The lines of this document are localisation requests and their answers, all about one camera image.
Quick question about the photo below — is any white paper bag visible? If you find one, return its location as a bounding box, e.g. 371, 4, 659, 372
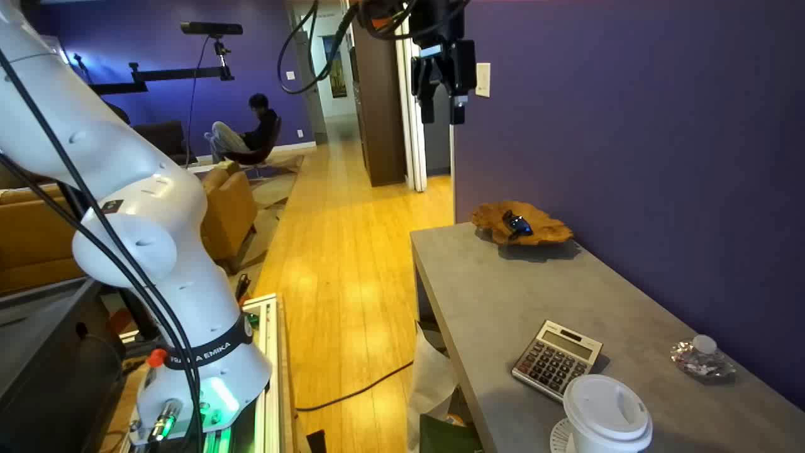
406, 325, 462, 422

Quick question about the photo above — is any seated person in dark clothes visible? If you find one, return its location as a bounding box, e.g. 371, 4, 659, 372
206, 89, 285, 166

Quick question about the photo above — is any thin black floor cable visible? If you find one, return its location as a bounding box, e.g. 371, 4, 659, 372
293, 356, 417, 415

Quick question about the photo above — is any grey desktop calculator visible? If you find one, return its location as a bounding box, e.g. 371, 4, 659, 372
508, 317, 607, 403

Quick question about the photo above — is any dark armchair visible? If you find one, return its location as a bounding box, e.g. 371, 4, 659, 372
132, 118, 192, 166

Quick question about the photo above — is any black camera on stand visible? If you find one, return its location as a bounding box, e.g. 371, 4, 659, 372
178, 19, 247, 39

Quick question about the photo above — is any crumpled grey wrapper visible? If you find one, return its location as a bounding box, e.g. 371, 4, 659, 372
670, 332, 740, 385

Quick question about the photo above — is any blue object in bowl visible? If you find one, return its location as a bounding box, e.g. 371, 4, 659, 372
501, 208, 537, 238

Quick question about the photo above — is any dark brown wooden cabinet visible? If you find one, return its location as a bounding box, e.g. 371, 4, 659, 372
349, 15, 411, 188

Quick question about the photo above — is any brown cardboard box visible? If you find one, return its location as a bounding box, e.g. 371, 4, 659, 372
200, 161, 260, 263

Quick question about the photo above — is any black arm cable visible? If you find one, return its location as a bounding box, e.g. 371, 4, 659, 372
0, 154, 203, 422
0, 48, 206, 437

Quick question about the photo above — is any irregular wooden bowl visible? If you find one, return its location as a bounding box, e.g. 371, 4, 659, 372
470, 199, 579, 248

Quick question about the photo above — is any black horizontal boom bar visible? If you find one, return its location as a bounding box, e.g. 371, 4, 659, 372
71, 57, 240, 97

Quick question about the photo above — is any white lidded paper cup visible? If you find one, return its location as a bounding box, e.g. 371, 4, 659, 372
548, 372, 656, 453

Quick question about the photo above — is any white wall light switch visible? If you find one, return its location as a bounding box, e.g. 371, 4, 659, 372
474, 60, 495, 99

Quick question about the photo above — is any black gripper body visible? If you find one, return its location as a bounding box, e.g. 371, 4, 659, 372
407, 30, 480, 96

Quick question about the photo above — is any dark grey side cabinet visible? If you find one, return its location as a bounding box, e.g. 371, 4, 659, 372
0, 276, 132, 453

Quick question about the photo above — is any white door frame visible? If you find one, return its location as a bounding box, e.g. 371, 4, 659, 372
393, 33, 433, 195

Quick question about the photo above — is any aluminium frame rail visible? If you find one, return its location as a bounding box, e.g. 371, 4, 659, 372
240, 291, 298, 453

